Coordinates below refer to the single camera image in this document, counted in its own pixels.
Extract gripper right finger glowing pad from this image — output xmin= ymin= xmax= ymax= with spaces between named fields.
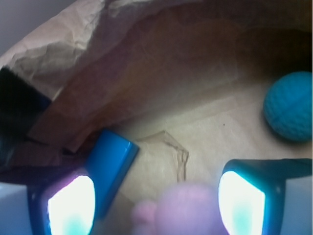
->
xmin=218 ymin=158 xmax=313 ymax=235

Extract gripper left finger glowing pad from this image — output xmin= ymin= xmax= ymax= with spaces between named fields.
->
xmin=27 ymin=168 xmax=95 ymax=235

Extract blue rectangular block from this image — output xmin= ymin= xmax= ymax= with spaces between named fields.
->
xmin=86 ymin=129 xmax=139 ymax=217

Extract pink plush bunny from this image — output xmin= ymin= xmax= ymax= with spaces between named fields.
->
xmin=131 ymin=183 xmax=228 ymax=235

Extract teal textured ball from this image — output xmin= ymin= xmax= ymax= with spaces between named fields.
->
xmin=263 ymin=71 xmax=313 ymax=142

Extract brown paper bag tray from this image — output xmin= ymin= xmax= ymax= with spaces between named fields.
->
xmin=0 ymin=0 xmax=313 ymax=235

